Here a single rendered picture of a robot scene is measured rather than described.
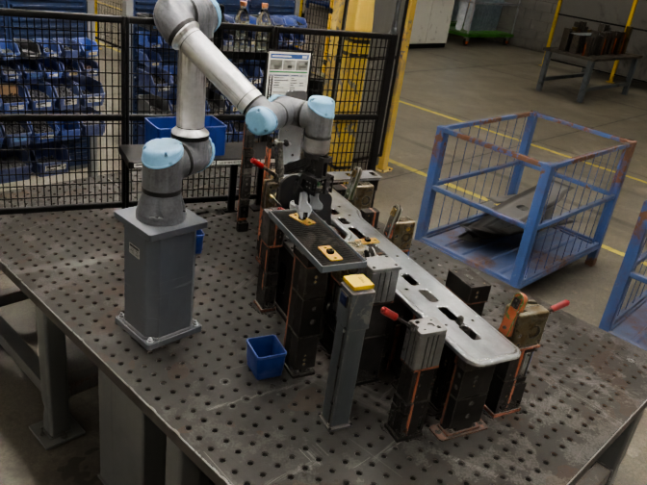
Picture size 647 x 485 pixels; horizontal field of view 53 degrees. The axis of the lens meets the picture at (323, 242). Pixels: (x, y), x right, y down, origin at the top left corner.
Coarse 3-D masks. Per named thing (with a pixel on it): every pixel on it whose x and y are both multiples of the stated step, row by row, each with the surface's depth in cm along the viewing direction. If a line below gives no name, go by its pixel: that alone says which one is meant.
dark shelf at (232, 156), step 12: (120, 144) 276; (132, 144) 278; (228, 144) 294; (240, 144) 297; (264, 144) 301; (132, 156) 265; (216, 156) 278; (228, 156) 280; (240, 156) 282; (264, 156) 286
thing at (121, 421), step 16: (112, 384) 219; (112, 400) 222; (128, 400) 212; (112, 416) 225; (128, 416) 215; (144, 416) 208; (112, 432) 228; (128, 432) 218; (144, 432) 211; (160, 432) 216; (112, 448) 231; (128, 448) 221; (144, 448) 214; (160, 448) 220; (112, 464) 234; (128, 464) 224; (144, 464) 217; (160, 464) 223; (112, 480) 238; (128, 480) 227; (144, 480) 220; (160, 480) 226; (208, 480) 246
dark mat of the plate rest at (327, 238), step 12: (276, 216) 197; (288, 216) 198; (312, 216) 200; (288, 228) 190; (300, 228) 191; (312, 228) 192; (324, 228) 193; (300, 240) 184; (312, 240) 185; (324, 240) 186; (336, 240) 187; (312, 252) 177; (348, 252) 180; (324, 264) 172; (336, 264) 173
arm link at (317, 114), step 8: (312, 96) 179; (320, 96) 180; (304, 104) 180; (312, 104) 178; (320, 104) 177; (328, 104) 177; (304, 112) 179; (312, 112) 178; (320, 112) 177; (328, 112) 178; (304, 120) 180; (312, 120) 179; (320, 120) 178; (328, 120) 179; (312, 128) 180; (320, 128) 179; (328, 128) 180; (312, 136) 181; (320, 136) 180; (328, 136) 182
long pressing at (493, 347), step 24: (336, 192) 266; (336, 216) 244; (360, 216) 248; (384, 240) 230; (408, 264) 215; (408, 288) 200; (432, 288) 202; (432, 312) 189; (456, 312) 190; (456, 336) 179; (480, 336) 180; (504, 336) 182; (480, 360) 170; (504, 360) 172
